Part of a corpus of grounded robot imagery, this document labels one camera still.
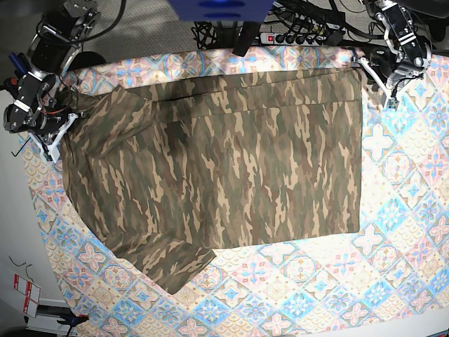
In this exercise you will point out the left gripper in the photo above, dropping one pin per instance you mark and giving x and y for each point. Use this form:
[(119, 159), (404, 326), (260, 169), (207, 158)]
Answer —
[(389, 67)]

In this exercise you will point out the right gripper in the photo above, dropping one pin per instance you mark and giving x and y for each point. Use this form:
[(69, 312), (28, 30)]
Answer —
[(45, 126)]

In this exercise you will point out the camouflage T-shirt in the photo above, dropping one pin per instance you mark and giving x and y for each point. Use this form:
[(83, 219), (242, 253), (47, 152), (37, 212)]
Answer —
[(166, 174)]

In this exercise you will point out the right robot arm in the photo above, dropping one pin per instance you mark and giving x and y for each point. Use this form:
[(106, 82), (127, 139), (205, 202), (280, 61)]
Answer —
[(56, 48)]

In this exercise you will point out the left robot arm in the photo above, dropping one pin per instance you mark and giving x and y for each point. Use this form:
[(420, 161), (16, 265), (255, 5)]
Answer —
[(407, 53)]

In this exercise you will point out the black allen key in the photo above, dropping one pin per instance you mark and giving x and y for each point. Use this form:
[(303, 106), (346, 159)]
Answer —
[(19, 151)]

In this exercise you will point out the red black table clamp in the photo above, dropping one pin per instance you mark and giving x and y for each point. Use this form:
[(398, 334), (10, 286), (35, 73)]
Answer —
[(11, 85)]

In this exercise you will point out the blue table clamp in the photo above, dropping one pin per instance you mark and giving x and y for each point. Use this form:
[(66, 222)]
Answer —
[(21, 64)]

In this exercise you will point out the black round base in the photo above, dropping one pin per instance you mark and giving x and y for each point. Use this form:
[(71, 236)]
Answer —
[(86, 59)]

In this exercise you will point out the white power strip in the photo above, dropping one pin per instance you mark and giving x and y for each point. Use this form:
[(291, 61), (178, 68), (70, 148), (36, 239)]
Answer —
[(292, 39)]

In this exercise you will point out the red white label tag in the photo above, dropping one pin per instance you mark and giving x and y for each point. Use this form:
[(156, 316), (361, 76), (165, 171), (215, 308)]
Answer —
[(29, 295)]

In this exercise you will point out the black blue bottom clamp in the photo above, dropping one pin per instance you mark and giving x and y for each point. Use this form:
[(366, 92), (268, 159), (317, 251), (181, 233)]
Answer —
[(72, 320)]

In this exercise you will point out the patterned tile tablecloth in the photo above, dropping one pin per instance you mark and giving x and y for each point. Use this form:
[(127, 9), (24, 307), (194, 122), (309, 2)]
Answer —
[(395, 267)]

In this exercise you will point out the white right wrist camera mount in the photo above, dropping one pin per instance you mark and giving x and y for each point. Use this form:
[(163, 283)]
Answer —
[(58, 137)]

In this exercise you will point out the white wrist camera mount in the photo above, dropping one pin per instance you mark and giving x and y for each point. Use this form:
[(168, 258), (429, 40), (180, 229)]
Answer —
[(391, 101), (58, 137)]

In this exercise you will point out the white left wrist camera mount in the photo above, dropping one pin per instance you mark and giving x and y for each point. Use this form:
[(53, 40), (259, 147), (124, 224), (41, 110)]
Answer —
[(391, 101)]

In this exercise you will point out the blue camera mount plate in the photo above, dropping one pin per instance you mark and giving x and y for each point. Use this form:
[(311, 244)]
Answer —
[(224, 10)]

